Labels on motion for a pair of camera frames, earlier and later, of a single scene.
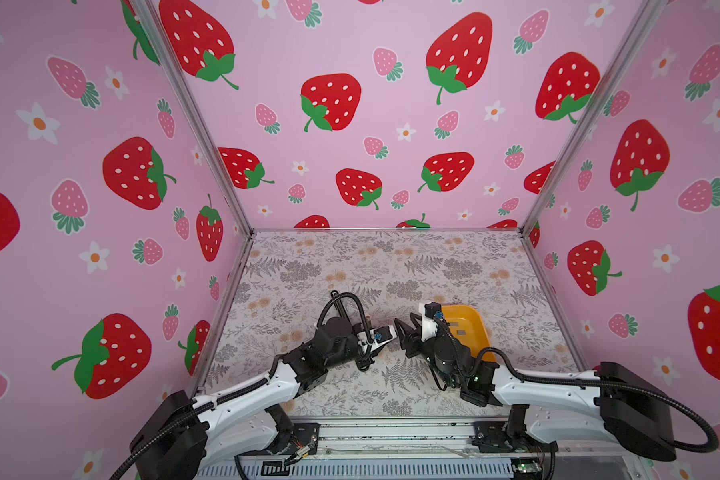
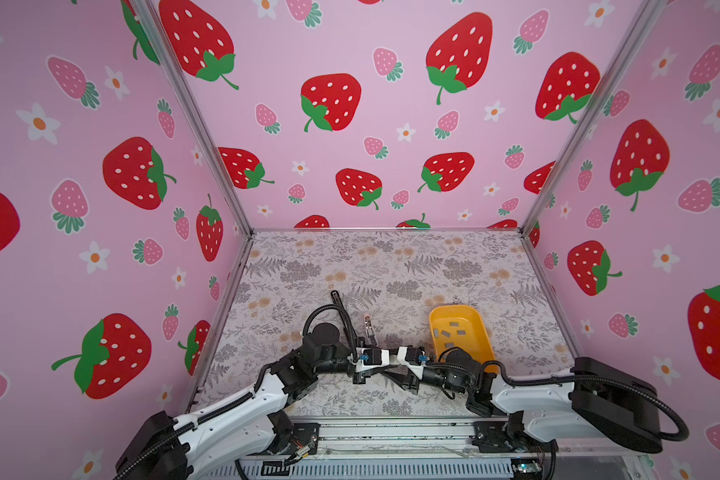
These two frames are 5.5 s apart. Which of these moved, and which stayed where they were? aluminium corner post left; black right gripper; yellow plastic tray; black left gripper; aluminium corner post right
Moved: black left gripper; black right gripper
Stayed: aluminium corner post left; yellow plastic tray; aluminium corner post right
